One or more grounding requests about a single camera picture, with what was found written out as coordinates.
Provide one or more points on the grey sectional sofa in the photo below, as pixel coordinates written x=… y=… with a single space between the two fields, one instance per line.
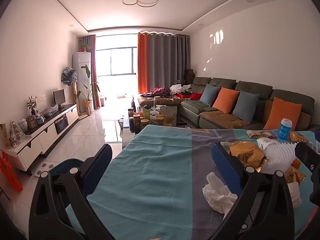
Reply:
x=250 y=120

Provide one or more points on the wrapped model ship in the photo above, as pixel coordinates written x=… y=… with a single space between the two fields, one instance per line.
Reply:
x=16 y=135

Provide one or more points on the teal and grey blanket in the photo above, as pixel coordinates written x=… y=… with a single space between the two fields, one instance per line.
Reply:
x=160 y=170

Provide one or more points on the white bathroom scale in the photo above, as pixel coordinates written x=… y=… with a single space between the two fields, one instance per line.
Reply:
x=43 y=170

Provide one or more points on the brown cardboard boxes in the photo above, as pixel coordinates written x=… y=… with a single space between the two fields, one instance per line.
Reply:
x=189 y=75

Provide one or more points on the glass coffee table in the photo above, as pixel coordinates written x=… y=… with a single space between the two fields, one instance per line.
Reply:
x=127 y=127

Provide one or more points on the group of jars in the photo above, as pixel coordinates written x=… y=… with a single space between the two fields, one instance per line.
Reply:
x=140 y=121

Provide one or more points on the small potted plant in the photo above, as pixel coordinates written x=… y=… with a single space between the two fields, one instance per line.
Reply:
x=84 y=47

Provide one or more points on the teal plastic bin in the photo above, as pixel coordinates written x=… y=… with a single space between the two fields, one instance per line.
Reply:
x=63 y=163

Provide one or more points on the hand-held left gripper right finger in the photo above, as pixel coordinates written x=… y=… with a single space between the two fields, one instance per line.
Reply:
x=225 y=166

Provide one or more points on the blue cushion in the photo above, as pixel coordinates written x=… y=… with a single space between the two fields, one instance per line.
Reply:
x=208 y=95
x=246 y=106

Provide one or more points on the white printed paper plate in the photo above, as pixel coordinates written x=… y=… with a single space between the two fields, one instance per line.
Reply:
x=266 y=143

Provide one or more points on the orange curtain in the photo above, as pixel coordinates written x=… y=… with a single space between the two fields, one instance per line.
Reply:
x=143 y=62

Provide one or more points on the blue and white porcelain jar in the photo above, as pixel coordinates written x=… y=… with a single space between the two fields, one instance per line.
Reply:
x=40 y=119

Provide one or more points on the clear plastic bag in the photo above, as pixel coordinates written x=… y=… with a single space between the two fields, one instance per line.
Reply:
x=50 y=110

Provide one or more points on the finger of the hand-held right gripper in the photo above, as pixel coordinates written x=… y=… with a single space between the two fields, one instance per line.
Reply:
x=318 y=135
x=306 y=156

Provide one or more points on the tall leafy plant in vase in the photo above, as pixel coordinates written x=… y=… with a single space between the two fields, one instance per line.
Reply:
x=87 y=97

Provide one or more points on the window frame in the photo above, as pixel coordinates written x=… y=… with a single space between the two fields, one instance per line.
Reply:
x=117 y=61

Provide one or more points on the flat snack packets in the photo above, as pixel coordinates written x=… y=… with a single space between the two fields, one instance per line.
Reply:
x=260 y=133

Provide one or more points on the framed picture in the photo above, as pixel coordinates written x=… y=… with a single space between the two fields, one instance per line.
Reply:
x=31 y=122

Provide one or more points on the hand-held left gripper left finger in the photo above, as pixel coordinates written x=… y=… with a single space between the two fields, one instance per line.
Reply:
x=101 y=158

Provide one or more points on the beige gift bag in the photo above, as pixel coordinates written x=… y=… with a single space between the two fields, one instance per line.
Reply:
x=5 y=136

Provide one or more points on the pile of clothes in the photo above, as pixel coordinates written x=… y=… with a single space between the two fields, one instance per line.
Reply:
x=172 y=91

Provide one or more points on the wicker basket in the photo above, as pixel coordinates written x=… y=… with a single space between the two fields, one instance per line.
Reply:
x=120 y=123

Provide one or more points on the blue vase with branches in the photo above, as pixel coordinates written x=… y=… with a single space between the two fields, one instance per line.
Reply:
x=32 y=105

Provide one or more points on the large gold foil wrapper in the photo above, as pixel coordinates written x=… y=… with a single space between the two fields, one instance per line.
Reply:
x=246 y=153

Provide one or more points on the crumpled white tissue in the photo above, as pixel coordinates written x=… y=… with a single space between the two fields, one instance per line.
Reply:
x=217 y=195
x=294 y=193

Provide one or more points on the blue paper cup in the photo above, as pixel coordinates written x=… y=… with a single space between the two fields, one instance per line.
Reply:
x=285 y=130

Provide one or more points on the kraft paper snack bag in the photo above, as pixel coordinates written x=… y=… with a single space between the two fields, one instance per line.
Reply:
x=168 y=116

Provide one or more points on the fan with patterned cover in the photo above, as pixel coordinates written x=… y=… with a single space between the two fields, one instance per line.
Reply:
x=68 y=76

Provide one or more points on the black monitor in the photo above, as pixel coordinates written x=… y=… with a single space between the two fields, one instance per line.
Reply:
x=59 y=97

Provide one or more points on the small gold foil wrapper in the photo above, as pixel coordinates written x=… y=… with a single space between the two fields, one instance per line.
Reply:
x=297 y=137
x=293 y=174

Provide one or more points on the orange plastic bag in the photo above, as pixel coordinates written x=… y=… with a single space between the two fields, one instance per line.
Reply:
x=8 y=170

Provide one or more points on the white and black tv cabinet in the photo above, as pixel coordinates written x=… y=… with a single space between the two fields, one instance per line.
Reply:
x=45 y=135

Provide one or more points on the white standing air conditioner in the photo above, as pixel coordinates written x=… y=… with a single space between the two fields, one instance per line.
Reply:
x=81 y=80

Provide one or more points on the orange cushion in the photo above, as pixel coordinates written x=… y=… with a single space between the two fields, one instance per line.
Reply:
x=282 y=115
x=226 y=100

